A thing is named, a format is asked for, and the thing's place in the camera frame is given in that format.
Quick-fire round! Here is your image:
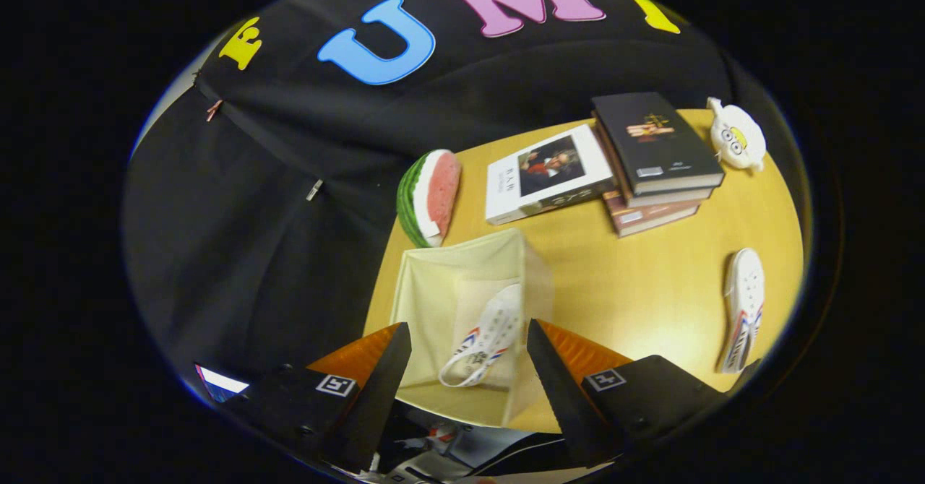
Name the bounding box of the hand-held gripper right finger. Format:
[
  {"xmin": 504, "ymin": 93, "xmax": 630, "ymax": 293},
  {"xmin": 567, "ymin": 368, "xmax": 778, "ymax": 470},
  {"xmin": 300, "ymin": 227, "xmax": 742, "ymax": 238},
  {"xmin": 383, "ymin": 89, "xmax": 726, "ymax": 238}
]
[{"xmin": 526, "ymin": 319, "xmax": 727, "ymax": 468}]

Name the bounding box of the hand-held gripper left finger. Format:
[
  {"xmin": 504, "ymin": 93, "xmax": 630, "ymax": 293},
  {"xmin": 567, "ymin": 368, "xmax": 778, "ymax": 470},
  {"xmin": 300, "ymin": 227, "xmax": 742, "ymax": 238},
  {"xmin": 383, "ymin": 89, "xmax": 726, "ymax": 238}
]
[{"xmin": 217, "ymin": 322, "xmax": 413, "ymax": 474}]

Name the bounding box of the brown book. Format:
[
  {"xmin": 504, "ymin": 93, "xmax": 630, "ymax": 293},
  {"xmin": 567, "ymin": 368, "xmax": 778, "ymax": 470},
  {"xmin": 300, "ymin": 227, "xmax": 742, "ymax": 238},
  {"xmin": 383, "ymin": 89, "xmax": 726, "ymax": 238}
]
[{"xmin": 603, "ymin": 186, "xmax": 702, "ymax": 239}]

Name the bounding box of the white canvas shoe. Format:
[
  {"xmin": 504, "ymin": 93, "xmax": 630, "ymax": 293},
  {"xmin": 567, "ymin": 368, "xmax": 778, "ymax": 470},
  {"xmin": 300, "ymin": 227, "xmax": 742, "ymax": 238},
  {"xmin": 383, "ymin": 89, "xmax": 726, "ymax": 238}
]
[
  {"xmin": 438, "ymin": 283, "xmax": 523, "ymax": 389},
  {"xmin": 722, "ymin": 247, "xmax": 766, "ymax": 375}
]

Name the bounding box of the black hardcover book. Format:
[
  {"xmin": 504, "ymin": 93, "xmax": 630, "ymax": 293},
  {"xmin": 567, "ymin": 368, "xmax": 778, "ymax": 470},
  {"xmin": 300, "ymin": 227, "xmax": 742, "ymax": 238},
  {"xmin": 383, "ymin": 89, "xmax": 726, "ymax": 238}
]
[{"xmin": 590, "ymin": 91, "xmax": 726, "ymax": 196}]

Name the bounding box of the watermelon slice toy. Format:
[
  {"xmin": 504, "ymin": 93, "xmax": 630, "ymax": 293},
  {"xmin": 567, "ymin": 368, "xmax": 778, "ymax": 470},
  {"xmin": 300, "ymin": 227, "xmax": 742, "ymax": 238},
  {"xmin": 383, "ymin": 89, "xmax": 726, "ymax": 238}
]
[{"xmin": 396, "ymin": 149, "xmax": 463, "ymax": 249}]

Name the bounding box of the white plush toy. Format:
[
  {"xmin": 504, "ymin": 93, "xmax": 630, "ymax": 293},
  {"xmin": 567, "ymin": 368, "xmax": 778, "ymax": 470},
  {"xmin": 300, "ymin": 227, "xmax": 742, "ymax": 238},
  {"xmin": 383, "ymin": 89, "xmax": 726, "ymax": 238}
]
[{"xmin": 705, "ymin": 96, "xmax": 767, "ymax": 175}]

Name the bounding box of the white book with portrait cover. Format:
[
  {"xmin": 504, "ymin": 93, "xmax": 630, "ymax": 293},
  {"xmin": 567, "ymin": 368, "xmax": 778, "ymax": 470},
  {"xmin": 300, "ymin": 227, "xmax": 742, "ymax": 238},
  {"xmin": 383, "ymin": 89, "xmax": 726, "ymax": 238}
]
[{"xmin": 484, "ymin": 123, "xmax": 617, "ymax": 227}]

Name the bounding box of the black backdrop cloth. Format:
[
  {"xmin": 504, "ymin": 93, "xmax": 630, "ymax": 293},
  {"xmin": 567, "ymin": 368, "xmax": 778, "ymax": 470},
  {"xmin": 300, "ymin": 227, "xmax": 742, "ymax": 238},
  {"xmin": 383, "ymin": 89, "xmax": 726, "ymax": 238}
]
[{"xmin": 121, "ymin": 0, "xmax": 796, "ymax": 398}]

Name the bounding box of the cream fabric storage box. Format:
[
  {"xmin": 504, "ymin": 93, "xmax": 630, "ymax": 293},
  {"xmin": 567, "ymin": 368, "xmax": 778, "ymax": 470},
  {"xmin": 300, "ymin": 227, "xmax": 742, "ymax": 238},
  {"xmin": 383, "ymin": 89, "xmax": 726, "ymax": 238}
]
[{"xmin": 389, "ymin": 228, "xmax": 556, "ymax": 429}]

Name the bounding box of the dark book with white pages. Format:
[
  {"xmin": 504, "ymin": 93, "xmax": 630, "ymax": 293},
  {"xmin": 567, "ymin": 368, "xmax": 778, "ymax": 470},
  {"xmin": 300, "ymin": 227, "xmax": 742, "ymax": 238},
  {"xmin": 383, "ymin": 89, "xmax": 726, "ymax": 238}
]
[{"xmin": 595, "ymin": 118, "xmax": 717, "ymax": 209}]

